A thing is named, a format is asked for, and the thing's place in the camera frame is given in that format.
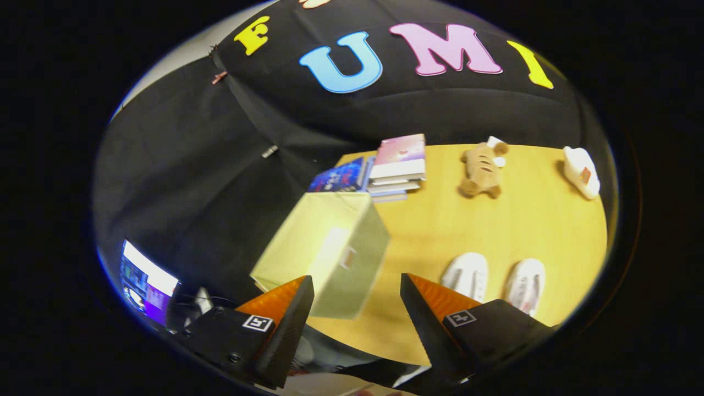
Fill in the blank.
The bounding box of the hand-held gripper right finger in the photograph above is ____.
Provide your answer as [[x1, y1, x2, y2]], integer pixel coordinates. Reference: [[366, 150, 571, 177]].
[[400, 273, 557, 394]]

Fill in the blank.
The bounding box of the pale green fabric storage box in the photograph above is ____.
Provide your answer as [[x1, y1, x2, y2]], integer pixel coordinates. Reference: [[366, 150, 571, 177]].
[[250, 191, 391, 321]]

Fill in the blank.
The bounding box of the white plush toy red label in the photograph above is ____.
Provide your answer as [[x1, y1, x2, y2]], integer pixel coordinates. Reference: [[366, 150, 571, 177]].
[[562, 146, 601, 200]]

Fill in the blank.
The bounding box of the computer monitor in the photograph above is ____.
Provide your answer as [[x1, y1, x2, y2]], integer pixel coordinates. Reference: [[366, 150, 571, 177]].
[[119, 238, 181, 328]]

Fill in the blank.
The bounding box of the dark blue glossy book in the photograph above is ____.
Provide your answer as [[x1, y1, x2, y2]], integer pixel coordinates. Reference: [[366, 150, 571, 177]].
[[307, 157, 366, 193]]

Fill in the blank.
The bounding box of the periwinkle blue book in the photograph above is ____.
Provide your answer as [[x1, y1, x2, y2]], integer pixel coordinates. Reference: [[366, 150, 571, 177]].
[[360, 157, 409, 203]]

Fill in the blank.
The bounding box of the white canvas shoe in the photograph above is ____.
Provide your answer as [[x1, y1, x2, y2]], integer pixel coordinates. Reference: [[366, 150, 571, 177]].
[[440, 252, 489, 303], [505, 258, 546, 318]]

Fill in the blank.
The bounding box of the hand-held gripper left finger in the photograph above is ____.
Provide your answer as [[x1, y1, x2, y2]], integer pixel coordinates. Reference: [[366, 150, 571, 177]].
[[175, 275, 315, 389]]

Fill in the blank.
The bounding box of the pink cover book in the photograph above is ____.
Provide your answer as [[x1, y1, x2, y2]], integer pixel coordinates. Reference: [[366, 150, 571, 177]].
[[368, 134, 427, 181]]

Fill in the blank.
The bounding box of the brown bread-shaped plush toy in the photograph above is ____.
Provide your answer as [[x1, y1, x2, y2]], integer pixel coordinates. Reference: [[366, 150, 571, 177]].
[[458, 136, 509, 200]]

